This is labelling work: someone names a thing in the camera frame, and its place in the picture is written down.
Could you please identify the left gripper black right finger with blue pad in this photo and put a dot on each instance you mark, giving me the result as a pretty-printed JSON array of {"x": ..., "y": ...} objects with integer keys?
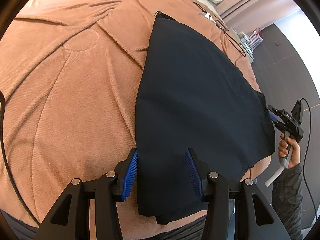
[{"x": 197, "y": 171}]

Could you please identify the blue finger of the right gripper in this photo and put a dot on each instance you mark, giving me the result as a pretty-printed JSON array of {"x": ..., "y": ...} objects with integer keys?
[{"x": 278, "y": 124}]

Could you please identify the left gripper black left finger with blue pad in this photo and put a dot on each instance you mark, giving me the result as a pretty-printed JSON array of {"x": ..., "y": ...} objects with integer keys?
[{"x": 126, "y": 173}]

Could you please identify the dark navy pants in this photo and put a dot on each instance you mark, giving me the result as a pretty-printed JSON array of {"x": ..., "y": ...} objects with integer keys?
[{"x": 192, "y": 96}]

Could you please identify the grey patterned sleeve forearm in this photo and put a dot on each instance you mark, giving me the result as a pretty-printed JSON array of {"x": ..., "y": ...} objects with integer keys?
[{"x": 287, "y": 200}]

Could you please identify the person right hand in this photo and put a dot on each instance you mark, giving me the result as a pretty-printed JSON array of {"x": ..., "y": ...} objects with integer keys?
[{"x": 287, "y": 146}]

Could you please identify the white storage rack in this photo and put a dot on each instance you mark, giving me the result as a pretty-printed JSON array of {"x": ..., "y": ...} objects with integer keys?
[{"x": 249, "y": 42}]

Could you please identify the pink beige curtain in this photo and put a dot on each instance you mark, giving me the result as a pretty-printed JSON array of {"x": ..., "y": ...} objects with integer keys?
[{"x": 247, "y": 15}]

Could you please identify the orange brown bed blanket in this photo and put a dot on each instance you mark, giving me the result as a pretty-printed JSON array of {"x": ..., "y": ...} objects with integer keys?
[{"x": 70, "y": 71}]

